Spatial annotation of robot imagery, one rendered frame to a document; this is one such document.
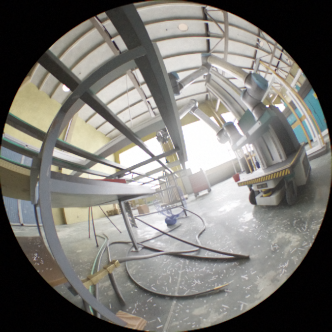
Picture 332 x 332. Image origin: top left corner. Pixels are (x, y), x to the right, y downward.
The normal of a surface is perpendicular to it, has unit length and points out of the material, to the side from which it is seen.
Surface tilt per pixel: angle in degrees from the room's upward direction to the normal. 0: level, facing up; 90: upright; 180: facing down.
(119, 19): 180
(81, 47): 180
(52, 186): 90
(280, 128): 90
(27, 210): 90
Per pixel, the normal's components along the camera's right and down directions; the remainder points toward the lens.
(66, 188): 0.93, -0.35
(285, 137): -0.95, 0.31
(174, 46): 0.30, 0.91
